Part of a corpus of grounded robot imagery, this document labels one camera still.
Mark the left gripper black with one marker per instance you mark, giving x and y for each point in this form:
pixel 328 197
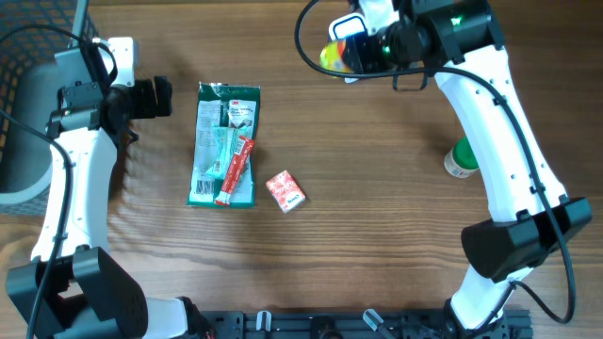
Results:
pixel 147 109

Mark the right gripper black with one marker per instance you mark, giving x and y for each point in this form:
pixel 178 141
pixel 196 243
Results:
pixel 360 50

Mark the yellow liquid bottle silver cap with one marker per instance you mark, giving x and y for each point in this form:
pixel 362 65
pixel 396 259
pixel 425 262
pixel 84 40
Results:
pixel 331 57

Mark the green white gloves packet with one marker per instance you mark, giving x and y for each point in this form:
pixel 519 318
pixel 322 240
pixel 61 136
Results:
pixel 219 105

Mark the red sachet stick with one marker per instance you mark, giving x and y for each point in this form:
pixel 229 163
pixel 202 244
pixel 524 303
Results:
pixel 243 149

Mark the green lid jar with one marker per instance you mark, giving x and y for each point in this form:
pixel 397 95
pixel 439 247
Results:
pixel 460 161

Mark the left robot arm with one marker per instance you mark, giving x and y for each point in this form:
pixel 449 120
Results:
pixel 72 287

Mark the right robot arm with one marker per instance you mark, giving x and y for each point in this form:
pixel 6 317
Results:
pixel 460 45

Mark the white barcode scanner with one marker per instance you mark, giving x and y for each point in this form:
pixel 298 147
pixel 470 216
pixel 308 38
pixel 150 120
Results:
pixel 347 28

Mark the grey plastic mesh basket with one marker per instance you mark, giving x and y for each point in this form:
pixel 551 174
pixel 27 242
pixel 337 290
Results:
pixel 30 82

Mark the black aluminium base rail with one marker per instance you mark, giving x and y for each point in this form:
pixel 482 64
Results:
pixel 425 323

